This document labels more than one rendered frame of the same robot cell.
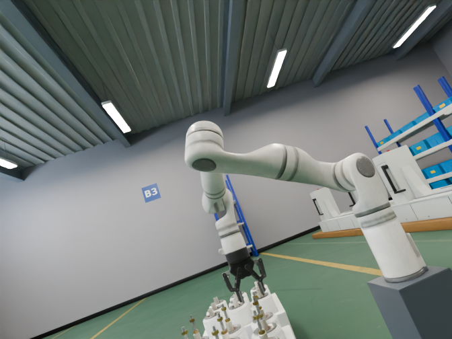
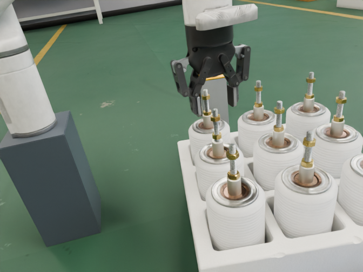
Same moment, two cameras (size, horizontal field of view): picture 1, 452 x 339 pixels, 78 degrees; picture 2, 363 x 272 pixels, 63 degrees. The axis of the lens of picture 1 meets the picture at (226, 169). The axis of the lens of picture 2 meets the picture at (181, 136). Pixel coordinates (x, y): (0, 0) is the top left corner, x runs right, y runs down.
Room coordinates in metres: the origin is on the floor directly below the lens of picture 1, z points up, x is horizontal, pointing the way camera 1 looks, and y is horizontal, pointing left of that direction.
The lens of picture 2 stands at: (1.42, -0.02, 0.58)
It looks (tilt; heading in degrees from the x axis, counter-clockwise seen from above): 29 degrees down; 178
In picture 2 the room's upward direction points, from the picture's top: 9 degrees counter-clockwise
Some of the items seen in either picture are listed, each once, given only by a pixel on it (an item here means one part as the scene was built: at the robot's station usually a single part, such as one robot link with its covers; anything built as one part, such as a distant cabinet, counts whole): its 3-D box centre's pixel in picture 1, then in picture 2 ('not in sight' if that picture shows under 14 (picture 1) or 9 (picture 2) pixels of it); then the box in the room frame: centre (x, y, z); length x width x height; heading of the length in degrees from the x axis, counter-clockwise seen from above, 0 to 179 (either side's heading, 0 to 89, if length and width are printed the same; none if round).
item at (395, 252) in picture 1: (388, 242); (21, 93); (0.78, -0.33, 0.39); 0.09 x 0.09 x 0.17; 7
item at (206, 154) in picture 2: (265, 329); (218, 153); (0.94, 0.06, 0.25); 0.08 x 0.08 x 0.01
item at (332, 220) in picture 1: (348, 200); not in sight; (4.45, -1.59, 0.45); 1.61 x 0.57 x 0.74; 7
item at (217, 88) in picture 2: not in sight; (214, 125); (0.65, 0.11, 0.16); 0.07 x 0.07 x 0.31; 0
